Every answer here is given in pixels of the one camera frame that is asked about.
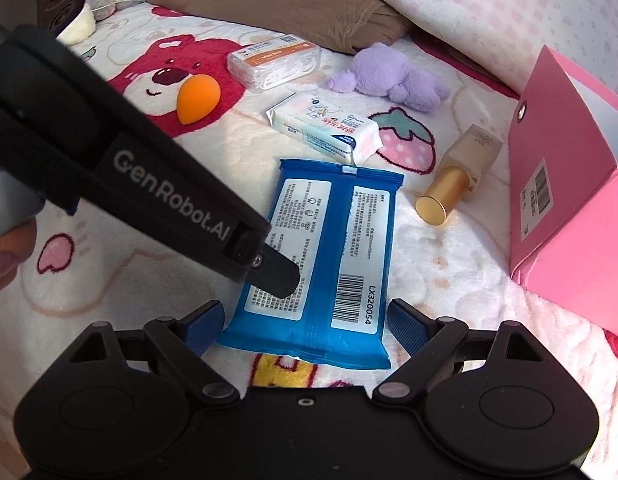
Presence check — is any clear floss pick box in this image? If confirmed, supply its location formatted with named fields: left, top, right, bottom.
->
left=226, top=32, right=322, bottom=92

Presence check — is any purple plush toy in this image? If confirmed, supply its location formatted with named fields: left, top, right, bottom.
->
left=325, top=42, right=451, bottom=112

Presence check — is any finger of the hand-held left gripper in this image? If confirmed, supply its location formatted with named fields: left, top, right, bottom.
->
left=248, top=241, right=303, bottom=298

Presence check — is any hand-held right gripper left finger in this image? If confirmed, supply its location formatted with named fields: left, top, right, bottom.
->
left=64, top=300, right=242, bottom=405

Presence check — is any printed bear blanket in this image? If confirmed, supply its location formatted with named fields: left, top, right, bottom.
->
left=0, top=2, right=618, bottom=476

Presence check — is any orange makeup sponge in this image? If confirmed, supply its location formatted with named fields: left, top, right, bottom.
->
left=176, top=75, right=222, bottom=126

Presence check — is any blue wet wipes packet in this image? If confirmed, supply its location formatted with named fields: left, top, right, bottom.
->
left=216, top=158, right=405, bottom=370

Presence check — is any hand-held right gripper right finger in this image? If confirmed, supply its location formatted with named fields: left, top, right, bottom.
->
left=371, top=298, right=545, bottom=403

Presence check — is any pink checked pillow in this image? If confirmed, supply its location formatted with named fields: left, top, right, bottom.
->
left=316, top=0, right=618, bottom=111

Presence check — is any white tissue pack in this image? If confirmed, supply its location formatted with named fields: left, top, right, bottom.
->
left=265, top=91, right=381, bottom=166

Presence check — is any pink cardboard box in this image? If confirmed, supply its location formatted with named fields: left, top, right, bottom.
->
left=506, top=45, right=618, bottom=343

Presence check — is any gold foundation bottle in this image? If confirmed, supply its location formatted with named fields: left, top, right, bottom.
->
left=415, top=124, right=504, bottom=226

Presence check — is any person's left hand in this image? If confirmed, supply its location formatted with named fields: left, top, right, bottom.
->
left=0, top=220, right=38, bottom=302

